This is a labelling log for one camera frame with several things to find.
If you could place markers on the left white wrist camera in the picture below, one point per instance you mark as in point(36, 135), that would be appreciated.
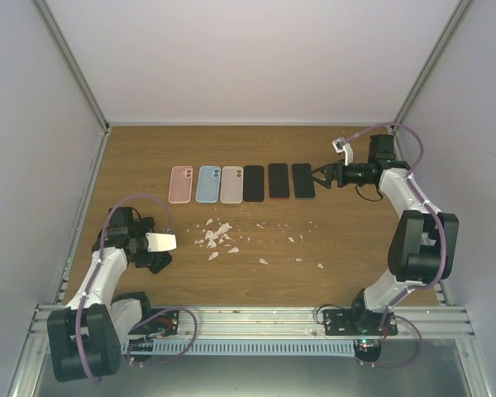
point(160, 242)

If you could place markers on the aluminium corner post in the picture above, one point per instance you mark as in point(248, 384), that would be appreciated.
point(52, 26)
point(445, 37)

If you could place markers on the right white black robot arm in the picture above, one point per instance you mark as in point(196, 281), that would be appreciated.
point(423, 245)

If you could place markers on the black phone face down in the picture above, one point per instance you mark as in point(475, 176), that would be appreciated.
point(159, 261)

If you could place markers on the black smartphone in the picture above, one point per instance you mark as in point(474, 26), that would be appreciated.
point(254, 183)

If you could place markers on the blue phone case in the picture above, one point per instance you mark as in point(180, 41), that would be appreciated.
point(208, 186)

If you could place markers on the grey slotted cable duct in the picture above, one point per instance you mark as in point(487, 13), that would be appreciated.
point(230, 347)

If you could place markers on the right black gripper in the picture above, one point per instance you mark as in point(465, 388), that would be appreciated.
point(338, 168)

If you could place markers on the pink phone case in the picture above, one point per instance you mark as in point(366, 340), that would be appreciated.
point(180, 184)

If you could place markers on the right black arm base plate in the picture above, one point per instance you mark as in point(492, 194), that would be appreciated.
point(348, 322)

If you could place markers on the right aluminium corner post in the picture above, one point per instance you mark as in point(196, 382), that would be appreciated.
point(445, 37)

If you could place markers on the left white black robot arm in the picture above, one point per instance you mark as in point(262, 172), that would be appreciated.
point(86, 336)

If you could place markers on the left aluminium corner post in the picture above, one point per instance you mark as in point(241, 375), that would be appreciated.
point(52, 26)

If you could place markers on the beige phone case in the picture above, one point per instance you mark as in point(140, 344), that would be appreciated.
point(232, 185)

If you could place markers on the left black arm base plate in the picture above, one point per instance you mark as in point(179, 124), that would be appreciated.
point(164, 325)

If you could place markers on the white debris pile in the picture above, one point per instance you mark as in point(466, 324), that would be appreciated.
point(216, 239)

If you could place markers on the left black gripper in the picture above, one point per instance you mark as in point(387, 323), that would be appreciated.
point(141, 261)

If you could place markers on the phone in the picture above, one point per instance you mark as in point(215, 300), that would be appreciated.
point(302, 181)
point(278, 181)

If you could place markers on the aluminium front rail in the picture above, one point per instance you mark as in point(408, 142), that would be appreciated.
point(294, 323)

